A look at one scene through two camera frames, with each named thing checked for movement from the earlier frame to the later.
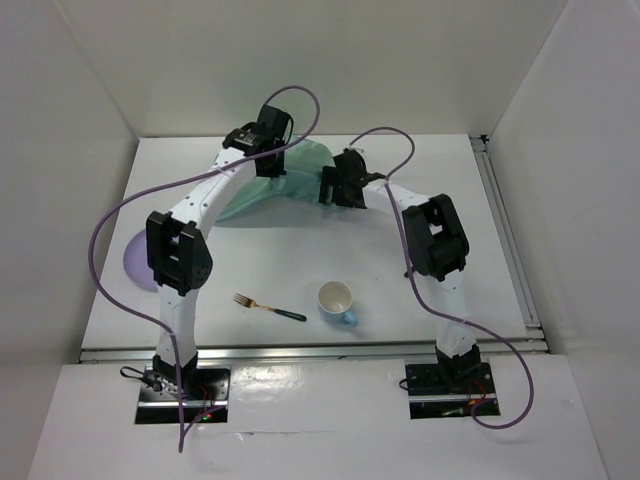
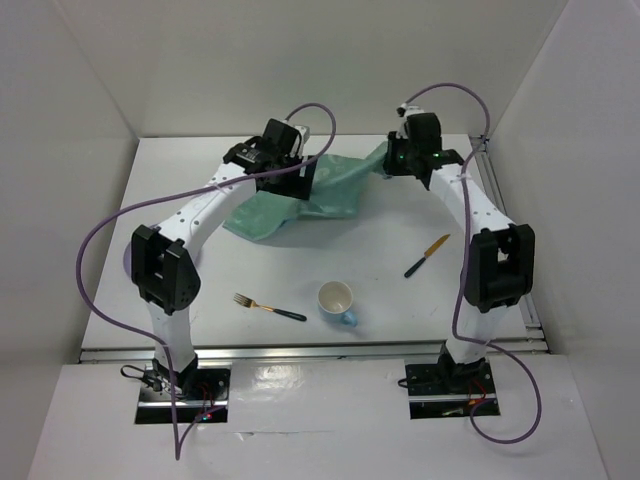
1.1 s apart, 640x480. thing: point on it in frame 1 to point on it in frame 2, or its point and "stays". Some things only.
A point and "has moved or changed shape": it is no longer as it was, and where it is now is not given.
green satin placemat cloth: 304,165 has moved or changed shape
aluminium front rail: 500,351 stays
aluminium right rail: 508,236 stays
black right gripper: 331,177 to 391,164
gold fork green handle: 249,302 stays
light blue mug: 334,299 stays
